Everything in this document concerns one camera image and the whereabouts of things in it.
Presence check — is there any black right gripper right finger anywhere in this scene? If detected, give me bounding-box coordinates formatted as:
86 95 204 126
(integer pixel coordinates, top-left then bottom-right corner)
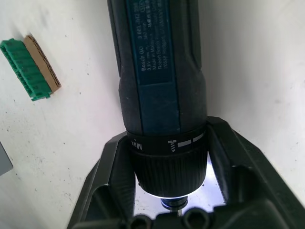
205 115 305 229

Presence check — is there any green terminal block with cardboard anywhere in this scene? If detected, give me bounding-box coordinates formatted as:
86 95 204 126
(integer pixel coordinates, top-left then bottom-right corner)
0 34 62 103

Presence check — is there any blue black electric screwdriver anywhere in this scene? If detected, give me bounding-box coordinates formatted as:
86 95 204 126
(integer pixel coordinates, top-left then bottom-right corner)
105 0 208 212

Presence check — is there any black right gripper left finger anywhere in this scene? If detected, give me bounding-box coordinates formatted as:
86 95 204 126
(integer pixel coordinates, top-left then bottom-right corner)
66 133 141 229

